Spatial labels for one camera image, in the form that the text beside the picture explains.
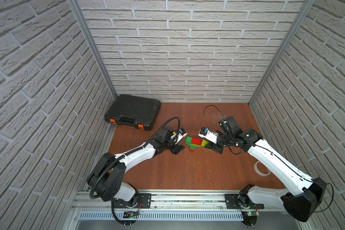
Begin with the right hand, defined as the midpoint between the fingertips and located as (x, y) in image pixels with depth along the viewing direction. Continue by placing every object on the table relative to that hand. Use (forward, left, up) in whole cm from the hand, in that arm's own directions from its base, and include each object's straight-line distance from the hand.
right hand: (210, 141), depth 75 cm
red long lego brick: (+5, +6, -7) cm, 10 cm away
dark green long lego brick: (+5, +11, -7) cm, 13 cm away
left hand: (+6, +14, -9) cm, 18 cm away
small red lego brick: (+4, +8, -18) cm, 20 cm away
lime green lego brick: (-1, +4, +2) cm, 4 cm away
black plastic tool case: (+36, +45, -14) cm, 59 cm away
